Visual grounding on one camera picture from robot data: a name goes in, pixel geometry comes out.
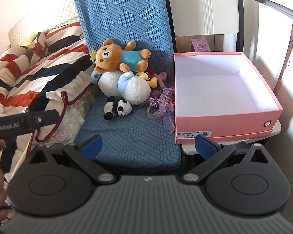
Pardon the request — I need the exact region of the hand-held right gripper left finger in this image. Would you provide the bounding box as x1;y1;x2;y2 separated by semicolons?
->
27;134;118;185

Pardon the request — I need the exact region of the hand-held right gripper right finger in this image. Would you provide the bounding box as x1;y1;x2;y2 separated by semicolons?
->
183;134;271;185

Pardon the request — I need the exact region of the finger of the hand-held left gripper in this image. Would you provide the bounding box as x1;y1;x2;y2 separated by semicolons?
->
23;109;60;130

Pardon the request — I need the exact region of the pink cardboard box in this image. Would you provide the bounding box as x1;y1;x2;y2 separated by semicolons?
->
174;52;284;145

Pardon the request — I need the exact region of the white and blue plush doll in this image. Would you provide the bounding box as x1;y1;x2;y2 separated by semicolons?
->
90;70;152;106

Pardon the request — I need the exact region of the brown teddy bear plush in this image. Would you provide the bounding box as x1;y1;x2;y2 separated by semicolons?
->
89;39;151;74

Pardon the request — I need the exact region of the white stool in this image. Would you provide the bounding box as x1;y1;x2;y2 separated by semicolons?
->
181;121;282;155

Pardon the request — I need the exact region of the white lace cloth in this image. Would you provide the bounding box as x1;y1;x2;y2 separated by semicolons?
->
51;88;98;145

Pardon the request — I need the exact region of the blue textured cushion cover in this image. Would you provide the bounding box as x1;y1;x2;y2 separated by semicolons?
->
73;0;183;169

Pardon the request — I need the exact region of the striped blanket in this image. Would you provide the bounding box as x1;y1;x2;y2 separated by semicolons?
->
0;22;96;176

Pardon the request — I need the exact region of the panda plush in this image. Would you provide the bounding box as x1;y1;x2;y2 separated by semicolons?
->
103;96;134;121

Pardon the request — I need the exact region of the purple ribbon bow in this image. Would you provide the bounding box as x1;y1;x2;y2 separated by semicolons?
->
146;87;176;134

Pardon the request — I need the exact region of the yellow cloth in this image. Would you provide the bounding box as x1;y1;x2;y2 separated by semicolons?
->
21;35;39;47

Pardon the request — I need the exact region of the pink plush toy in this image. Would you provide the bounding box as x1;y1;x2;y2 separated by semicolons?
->
154;71;169;88

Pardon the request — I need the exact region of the small yellow toy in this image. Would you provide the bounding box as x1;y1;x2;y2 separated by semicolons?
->
137;72;158;89

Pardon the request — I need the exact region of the white waffle pillow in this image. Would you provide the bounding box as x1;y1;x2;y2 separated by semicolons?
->
8;0;79;47

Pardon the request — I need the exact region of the pink carton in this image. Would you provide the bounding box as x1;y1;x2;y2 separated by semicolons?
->
190;37;212;52

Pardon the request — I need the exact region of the curved dark metal tube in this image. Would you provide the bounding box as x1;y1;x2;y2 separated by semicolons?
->
242;0;293;25

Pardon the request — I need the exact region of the red cable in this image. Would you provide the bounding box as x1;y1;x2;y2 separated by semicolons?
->
34;91;75;142

